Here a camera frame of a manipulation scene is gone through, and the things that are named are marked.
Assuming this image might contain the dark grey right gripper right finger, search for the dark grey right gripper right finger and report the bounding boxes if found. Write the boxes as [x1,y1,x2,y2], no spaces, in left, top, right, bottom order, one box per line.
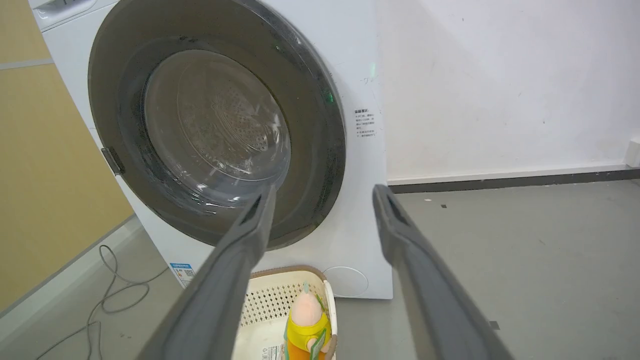
[372,184,515,360]

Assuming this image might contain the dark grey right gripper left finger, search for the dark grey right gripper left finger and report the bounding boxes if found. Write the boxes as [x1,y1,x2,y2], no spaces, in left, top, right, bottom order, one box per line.
[138,183,277,360]

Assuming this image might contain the round dark glass washer door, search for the round dark glass washer door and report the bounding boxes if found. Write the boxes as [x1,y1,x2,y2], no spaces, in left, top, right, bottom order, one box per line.
[88,0,347,251]

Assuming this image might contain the white front-load washing machine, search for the white front-load washing machine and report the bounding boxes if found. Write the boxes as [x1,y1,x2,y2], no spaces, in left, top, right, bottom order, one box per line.
[28,0,394,300]

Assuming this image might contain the white perforated laundry basket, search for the white perforated laundry basket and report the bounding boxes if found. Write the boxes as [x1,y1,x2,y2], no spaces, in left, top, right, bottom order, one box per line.
[231,265,338,360]

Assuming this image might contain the plush doll in yellow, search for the plush doll in yellow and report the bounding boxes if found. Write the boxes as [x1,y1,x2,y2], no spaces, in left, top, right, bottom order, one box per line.
[283,282,338,360]

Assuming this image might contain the thin grey power cable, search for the thin grey power cable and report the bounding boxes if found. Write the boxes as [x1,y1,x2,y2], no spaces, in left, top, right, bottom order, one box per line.
[35,244,170,360]

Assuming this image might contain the white wall socket box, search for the white wall socket box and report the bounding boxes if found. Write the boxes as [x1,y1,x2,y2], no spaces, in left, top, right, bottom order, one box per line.
[625,138,640,169]

